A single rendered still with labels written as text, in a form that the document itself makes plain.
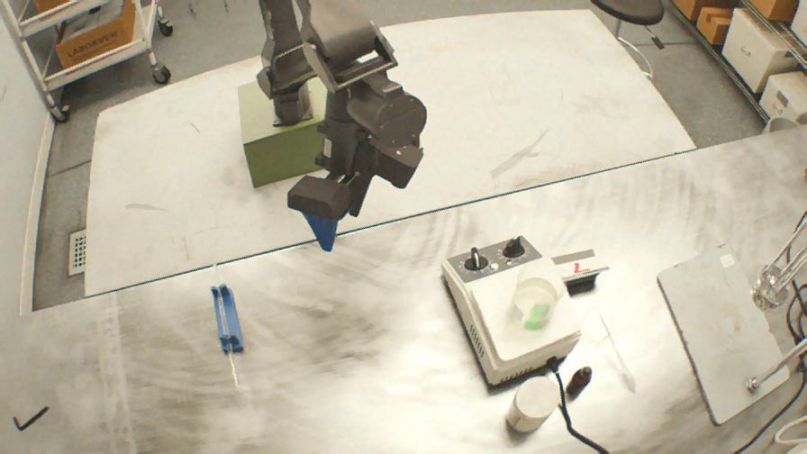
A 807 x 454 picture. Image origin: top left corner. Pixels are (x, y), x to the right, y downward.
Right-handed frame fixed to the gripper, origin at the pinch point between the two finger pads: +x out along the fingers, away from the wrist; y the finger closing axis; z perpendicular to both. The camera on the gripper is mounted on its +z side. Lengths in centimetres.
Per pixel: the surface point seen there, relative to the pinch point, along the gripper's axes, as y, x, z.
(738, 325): 15, 13, 64
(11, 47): 78, 10, -206
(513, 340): -2.8, 10.4, 23.4
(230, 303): -3.9, 17.8, -15.7
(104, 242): -3.3, 17.4, -46.2
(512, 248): 11.1, 6.6, 19.5
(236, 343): -9.0, 20.3, -12.1
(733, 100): 227, 19, 117
